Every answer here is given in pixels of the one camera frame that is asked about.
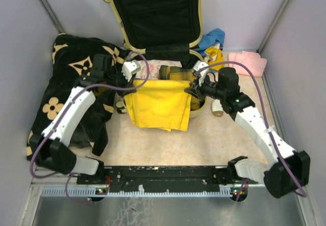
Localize white egg-shaped container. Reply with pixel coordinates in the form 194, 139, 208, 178
210, 100, 224, 117

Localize black floral fleece blanket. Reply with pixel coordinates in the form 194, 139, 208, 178
30, 34, 129, 156

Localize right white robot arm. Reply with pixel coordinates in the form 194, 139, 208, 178
184, 62, 311, 199

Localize yellow black plaid shirt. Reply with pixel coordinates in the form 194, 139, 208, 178
158, 66, 202, 111

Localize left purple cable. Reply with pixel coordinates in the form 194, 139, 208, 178
30, 50, 150, 205

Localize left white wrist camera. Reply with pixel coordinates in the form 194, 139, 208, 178
122, 60, 141, 81

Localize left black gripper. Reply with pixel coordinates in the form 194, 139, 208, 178
103, 67, 135, 98

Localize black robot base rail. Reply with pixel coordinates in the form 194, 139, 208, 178
77, 166, 249, 202

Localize blue crumpled cloth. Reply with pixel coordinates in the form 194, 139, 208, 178
195, 28, 225, 56

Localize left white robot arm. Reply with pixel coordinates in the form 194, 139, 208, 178
30, 54, 141, 184

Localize pink folded towel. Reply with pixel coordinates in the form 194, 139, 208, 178
228, 51, 267, 77

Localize yellow pants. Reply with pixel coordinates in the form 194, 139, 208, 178
124, 80, 192, 131

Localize white pink printed garment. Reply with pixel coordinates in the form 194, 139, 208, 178
135, 60, 182, 80

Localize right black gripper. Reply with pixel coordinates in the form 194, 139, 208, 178
186, 72, 226, 101

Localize yellow patterned cloth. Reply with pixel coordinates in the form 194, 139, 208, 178
204, 46, 224, 65

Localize yellow open suitcase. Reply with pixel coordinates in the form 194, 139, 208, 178
102, 0, 212, 120

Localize white cable duct strip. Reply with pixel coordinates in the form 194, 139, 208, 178
40, 186, 237, 197

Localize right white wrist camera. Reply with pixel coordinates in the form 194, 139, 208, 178
193, 61, 209, 86

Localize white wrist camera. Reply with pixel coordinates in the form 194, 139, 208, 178
193, 61, 209, 86
122, 60, 141, 81

